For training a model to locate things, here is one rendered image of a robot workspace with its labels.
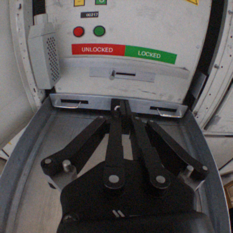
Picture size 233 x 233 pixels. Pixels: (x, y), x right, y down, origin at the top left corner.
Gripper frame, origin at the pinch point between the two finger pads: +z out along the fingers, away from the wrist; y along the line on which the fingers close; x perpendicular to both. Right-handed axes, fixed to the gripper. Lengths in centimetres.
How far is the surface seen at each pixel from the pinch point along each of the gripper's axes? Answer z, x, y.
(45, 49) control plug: 7.8, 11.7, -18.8
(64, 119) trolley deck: 20.9, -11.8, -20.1
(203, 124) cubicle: 21.8, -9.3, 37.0
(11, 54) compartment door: 12.3, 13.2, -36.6
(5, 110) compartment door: 10.2, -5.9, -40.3
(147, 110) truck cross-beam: 24.2, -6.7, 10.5
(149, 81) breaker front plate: 21.1, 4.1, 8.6
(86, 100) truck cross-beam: 23.6, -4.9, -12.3
